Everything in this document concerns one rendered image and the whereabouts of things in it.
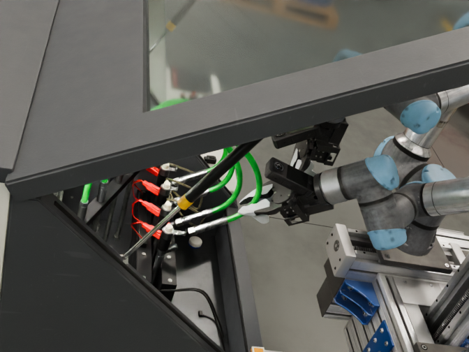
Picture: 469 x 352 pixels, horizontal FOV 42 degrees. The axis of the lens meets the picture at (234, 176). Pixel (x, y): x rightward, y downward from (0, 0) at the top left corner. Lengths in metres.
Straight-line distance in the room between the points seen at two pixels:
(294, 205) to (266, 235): 1.95
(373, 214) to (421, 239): 0.53
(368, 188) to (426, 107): 0.22
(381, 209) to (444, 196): 0.15
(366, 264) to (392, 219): 0.53
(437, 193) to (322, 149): 0.28
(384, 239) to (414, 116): 0.27
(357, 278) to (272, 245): 1.44
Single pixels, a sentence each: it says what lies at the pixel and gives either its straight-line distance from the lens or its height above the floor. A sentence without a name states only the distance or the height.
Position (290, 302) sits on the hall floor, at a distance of 3.01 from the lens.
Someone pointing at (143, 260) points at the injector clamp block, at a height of 0.98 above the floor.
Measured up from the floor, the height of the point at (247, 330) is 0.95.
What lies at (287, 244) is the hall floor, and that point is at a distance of 3.30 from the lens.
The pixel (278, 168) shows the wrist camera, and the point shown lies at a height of 1.36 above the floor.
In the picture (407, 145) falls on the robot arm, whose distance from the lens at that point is 1.79.
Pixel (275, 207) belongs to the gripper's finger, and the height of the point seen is 1.27.
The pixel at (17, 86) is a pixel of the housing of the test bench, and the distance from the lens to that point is 1.08.
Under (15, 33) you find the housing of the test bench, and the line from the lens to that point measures 1.24.
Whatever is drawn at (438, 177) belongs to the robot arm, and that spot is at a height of 1.27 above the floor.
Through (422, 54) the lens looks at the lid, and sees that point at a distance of 0.90.
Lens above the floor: 2.07
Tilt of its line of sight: 35 degrees down
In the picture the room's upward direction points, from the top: 20 degrees clockwise
